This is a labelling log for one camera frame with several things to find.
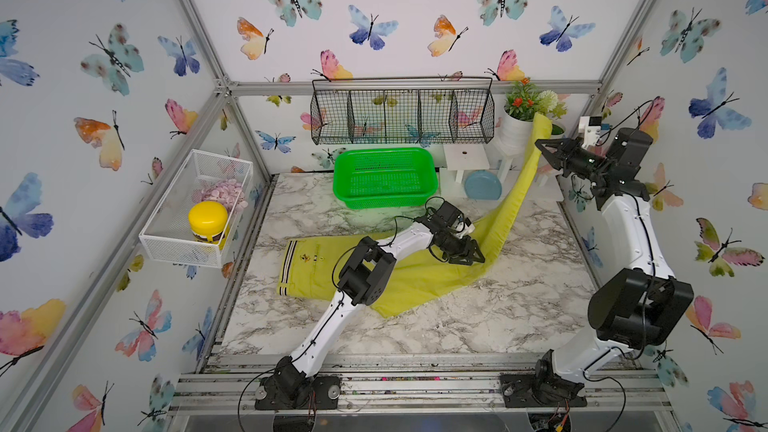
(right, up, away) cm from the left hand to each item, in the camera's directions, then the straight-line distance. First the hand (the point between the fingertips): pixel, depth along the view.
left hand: (483, 259), depth 93 cm
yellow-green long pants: (-52, -2, -4) cm, 53 cm away
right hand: (+9, +33, -19) cm, 39 cm away
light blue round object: (+7, +25, +25) cm, 36 cm away
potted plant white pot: (+9, +38, -2) cm, 39 cm away
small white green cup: (+28, +42, +10) cm, 52 cm away
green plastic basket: (-31, +28, +29) cm, 51 cm away
